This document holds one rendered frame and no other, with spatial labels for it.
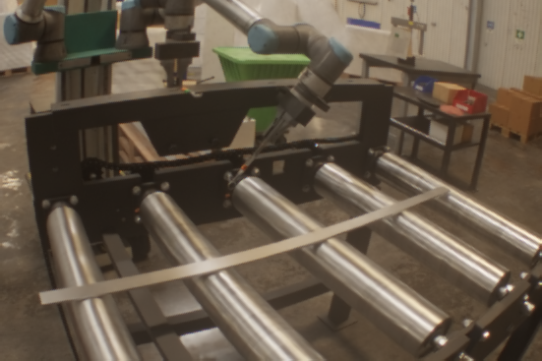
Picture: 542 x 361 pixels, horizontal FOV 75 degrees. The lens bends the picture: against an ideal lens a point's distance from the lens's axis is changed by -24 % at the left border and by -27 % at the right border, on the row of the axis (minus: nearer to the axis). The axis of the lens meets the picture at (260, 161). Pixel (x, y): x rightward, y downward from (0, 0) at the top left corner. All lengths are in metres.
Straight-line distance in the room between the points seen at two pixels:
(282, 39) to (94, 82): 1.39
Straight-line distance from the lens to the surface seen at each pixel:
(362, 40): 7.99
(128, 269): 1.17
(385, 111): 1.75
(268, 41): 1.24
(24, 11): 1.95
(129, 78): 4.61
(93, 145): 2.52
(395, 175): 1.64
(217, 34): 5.00
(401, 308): 0.92
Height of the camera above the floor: 1.46
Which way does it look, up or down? 22 degrees down
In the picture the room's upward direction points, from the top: 4 degrees clockwise
